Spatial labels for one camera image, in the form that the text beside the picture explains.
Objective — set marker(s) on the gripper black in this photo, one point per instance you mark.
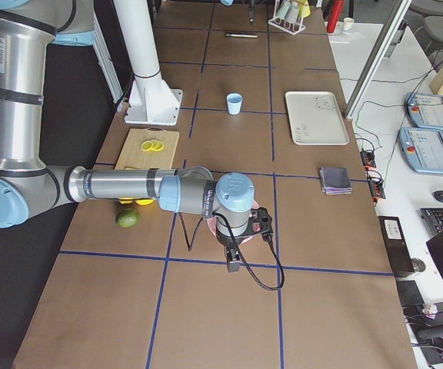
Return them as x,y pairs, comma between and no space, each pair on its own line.
229,241
251,14

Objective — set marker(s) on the steel muddler black tip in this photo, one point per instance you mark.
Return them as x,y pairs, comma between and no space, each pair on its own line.
241,35

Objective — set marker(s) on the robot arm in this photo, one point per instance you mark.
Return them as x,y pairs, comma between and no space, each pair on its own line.
29,187
230,3

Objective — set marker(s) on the green cup on rack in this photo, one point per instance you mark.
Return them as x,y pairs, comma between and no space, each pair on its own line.
283,9

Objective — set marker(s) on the white cup on rack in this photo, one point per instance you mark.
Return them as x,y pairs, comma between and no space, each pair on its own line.
292,13

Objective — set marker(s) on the white cup rack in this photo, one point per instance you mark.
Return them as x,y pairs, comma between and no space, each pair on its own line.
281,24

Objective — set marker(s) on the yellow cup on rack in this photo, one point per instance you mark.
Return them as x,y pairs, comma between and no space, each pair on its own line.
304,8

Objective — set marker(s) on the light blue plastic cup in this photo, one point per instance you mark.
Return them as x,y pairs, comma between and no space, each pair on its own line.
234,101

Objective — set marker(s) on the white small cup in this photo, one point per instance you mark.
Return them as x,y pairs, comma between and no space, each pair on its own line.
347,24

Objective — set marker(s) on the pink bowl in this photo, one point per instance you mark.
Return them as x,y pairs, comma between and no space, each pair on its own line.
212,224

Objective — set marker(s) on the red bottle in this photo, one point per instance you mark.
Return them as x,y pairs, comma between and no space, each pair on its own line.
335,7

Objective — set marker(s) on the yellow lemon lower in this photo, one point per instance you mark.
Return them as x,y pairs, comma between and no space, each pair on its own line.
144,201

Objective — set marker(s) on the yellow lemon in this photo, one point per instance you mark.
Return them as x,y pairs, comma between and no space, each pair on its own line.
126,200
144,201

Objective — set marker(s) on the green avocado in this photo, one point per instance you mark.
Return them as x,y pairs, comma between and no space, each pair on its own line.
127,218

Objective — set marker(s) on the cream bear tray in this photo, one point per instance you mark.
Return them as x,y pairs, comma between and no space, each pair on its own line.
315,118

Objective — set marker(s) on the yellow lemon upper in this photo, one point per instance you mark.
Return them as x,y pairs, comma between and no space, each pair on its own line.
126,200

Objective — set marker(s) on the lemon slices stack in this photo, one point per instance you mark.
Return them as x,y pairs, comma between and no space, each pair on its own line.
152,145

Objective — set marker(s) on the wooden cutting board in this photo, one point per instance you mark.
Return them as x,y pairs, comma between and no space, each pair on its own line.
132,157

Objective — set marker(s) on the black box device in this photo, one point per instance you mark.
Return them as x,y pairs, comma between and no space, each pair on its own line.
395,246

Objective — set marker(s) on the teach pendant far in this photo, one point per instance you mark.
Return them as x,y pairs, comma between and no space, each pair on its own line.
425,110

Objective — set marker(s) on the teach pendant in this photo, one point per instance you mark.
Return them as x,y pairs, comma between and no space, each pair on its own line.
423,149
425,110

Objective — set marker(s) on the black keyboard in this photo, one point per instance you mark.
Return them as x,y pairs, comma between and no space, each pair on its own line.
433,218

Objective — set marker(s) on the teach pendant near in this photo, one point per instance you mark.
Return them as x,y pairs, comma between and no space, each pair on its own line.
423,149

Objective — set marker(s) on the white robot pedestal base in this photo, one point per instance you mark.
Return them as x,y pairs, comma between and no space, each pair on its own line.
152,101

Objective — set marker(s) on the aluminium frame post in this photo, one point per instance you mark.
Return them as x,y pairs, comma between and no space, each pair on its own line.
381,45

